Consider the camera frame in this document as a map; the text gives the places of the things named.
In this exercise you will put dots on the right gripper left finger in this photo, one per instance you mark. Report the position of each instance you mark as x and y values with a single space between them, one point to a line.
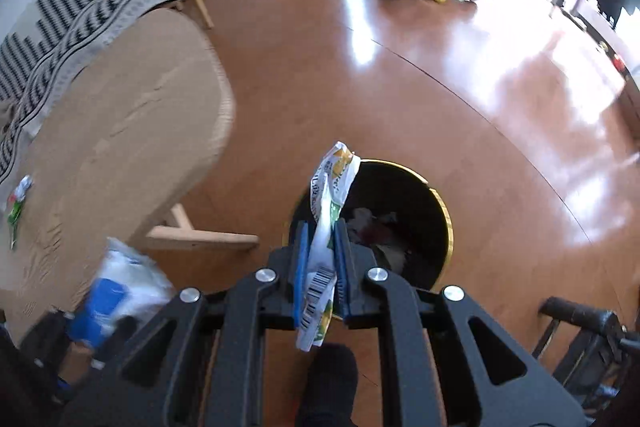
199 361

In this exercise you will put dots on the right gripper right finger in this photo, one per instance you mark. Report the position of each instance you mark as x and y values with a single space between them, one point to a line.
444 360

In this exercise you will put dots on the baby wipes pack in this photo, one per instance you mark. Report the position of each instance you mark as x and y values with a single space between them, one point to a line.
127 284

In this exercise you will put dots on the yellow white snack wrapper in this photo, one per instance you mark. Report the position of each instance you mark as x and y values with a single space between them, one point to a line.
329 188

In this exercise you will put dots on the black gold trash bin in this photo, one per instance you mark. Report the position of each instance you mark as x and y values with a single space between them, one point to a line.
392 219

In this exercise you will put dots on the black stool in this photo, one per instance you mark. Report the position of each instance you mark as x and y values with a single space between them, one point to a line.
599 357

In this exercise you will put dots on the wooden oval table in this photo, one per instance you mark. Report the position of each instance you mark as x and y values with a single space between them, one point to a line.
138 128

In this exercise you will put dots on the black white striped sofa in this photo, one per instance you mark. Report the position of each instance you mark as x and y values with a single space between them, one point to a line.
52 42

